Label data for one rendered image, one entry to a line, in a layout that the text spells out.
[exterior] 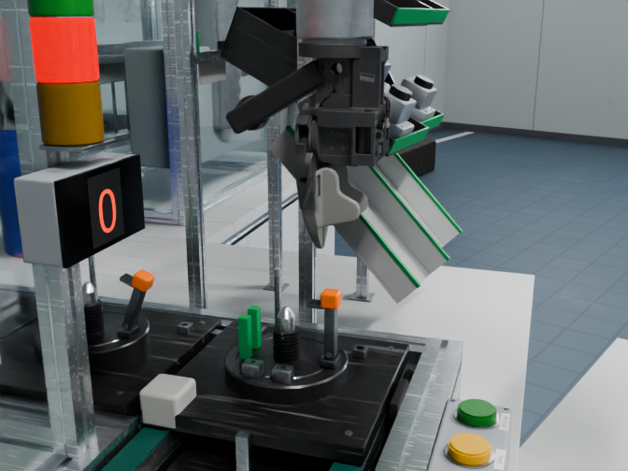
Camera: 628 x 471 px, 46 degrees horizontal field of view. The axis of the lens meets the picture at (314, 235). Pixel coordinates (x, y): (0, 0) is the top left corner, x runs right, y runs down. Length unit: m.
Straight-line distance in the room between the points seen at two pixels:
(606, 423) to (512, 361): 0.19
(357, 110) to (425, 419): 0.32
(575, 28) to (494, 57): 0.96
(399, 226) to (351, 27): 0.46
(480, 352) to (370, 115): 0.57
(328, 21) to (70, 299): 0.35
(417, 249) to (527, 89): 7.84
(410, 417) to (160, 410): 0.26
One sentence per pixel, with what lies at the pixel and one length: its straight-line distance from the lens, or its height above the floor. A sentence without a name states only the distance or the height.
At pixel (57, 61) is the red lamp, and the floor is 1.33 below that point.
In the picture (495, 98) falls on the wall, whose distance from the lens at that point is 9.07.
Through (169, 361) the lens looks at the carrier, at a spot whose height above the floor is 0.97.
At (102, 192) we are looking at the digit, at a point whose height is 1.22.
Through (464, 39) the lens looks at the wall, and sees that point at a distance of 9.21.
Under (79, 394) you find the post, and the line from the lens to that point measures 0.74.
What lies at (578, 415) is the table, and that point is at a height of 0.86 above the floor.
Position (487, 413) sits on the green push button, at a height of 0.97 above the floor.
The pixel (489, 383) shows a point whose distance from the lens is 1.09.
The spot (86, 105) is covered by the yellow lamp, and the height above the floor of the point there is 1.29.
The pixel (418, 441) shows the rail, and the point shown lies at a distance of 0.76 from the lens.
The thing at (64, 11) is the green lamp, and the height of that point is 1.36.
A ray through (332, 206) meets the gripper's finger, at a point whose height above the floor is 1.17.
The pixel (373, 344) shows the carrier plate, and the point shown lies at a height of 0.97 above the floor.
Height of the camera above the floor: 1.36
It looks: 17 degrees down
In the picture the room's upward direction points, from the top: straight up
